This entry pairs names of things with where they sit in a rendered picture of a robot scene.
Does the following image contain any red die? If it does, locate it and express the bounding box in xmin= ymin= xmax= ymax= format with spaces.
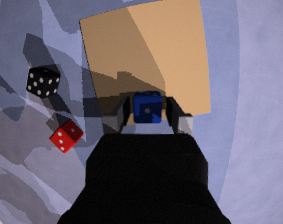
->
xmin=49 ymin=120 xmax=84 ymax=153

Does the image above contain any blue die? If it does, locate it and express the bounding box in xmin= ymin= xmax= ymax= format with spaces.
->
xmin=133 ymin=91 xmax=162 ymax=123

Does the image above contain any black die with white pips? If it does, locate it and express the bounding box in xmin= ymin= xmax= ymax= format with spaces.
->
xmin=26 ymin=67 xmax=61 ymax=99

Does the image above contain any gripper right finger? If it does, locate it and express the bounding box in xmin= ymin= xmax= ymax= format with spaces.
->
xmin=165 ymin=96 xmax=194 ymax=135

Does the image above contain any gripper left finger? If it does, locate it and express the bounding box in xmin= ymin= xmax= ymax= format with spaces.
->
xmin=102 ymin=96 xmax=130 ymax=135

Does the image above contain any tan flat mat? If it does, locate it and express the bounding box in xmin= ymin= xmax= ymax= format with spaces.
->
xmin=80 ymin=0 xmax=210 ymax=125

